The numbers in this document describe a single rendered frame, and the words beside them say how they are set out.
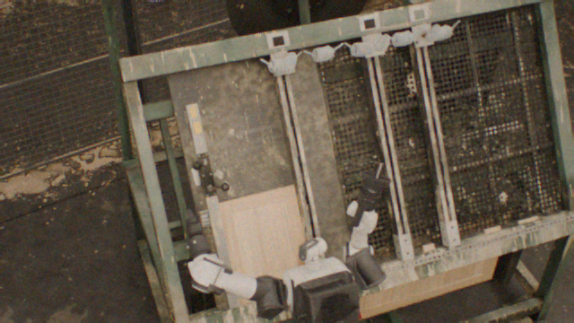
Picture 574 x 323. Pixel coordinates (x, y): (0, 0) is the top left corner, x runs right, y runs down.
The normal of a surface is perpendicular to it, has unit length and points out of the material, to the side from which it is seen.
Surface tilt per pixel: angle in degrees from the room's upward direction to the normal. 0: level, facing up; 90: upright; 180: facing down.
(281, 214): 54
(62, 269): 0
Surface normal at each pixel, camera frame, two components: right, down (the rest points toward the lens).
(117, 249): 0.02, -0.75
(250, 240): 0.29, 0.07
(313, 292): -0.12, -0.93
